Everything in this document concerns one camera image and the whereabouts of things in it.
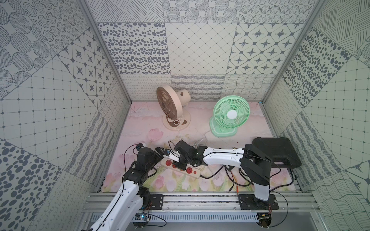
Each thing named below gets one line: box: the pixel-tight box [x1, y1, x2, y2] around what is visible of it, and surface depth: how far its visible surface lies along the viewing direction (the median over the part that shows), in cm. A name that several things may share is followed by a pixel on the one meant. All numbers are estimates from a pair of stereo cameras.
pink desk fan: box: [156, 84, 192, 131], surface depth 92 cm
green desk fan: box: [209, 95, 251, 138], surface depth 85 cm
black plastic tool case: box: [251, 137, 302, 169], surface depth 89 cm
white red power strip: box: [160, 157, 201, 179], surface depth 84 cm
